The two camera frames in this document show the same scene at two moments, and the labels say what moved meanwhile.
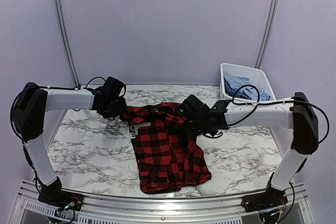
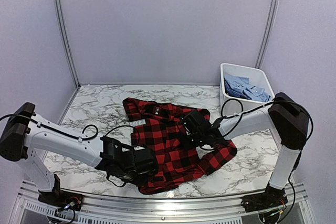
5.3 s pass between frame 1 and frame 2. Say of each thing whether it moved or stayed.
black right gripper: moved
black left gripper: moved
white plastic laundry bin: stayed
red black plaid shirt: moved
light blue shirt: stayed
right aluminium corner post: stayed
